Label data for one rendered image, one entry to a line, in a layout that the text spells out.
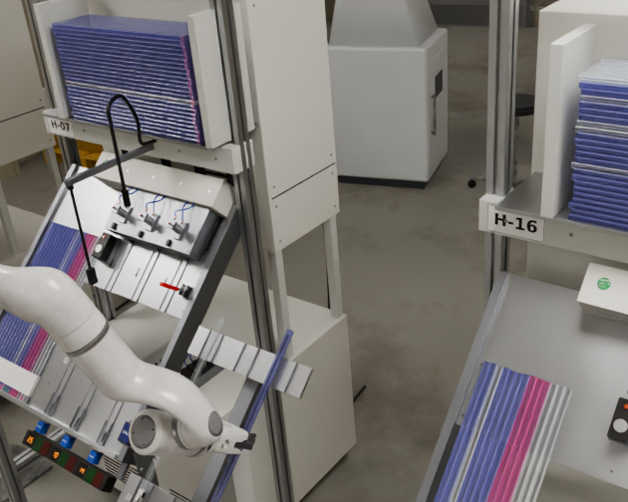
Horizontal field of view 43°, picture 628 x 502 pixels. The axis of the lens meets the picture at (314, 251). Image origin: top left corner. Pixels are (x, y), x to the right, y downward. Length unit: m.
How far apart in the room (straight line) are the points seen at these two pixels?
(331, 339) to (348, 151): 2.67
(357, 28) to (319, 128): 2.65
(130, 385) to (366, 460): 1.69
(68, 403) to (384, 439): 1.32
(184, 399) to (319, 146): 1.10
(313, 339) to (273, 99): 0.82
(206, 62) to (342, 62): 3.10
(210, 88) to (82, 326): 0.77
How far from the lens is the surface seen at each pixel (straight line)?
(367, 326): 3.75
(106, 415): 2.17
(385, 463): 3.02
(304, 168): 2.31
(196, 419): 1.48
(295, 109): 2.23
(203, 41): 1.93
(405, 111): 4.95
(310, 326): 2.63
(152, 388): 1.46
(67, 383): 2.29
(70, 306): 1.40
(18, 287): 1.40
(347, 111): 5.07
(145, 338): 2.71
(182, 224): 2.11
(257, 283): 2.18
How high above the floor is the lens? 2.05
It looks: 27 degrees down
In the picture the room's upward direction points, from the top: 5 degrees counter-clockwise
